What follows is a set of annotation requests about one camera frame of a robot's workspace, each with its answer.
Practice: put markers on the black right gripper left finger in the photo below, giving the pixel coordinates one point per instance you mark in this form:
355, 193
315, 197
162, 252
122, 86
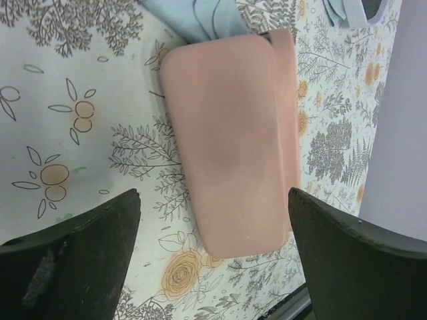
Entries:
75, 269

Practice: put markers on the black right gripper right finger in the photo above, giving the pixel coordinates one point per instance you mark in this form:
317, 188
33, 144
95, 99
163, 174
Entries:
355, 269

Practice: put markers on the pink glasses case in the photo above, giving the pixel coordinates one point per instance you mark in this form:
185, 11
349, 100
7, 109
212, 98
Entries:
233, 107

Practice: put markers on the light blue cleaning cloth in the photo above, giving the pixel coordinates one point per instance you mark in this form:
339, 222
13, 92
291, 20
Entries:
199, 20

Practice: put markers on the floral tablecloth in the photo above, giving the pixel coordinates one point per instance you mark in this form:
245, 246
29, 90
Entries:
84, 119

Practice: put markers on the white frame sunglasses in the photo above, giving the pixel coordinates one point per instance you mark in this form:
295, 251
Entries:
375, 10

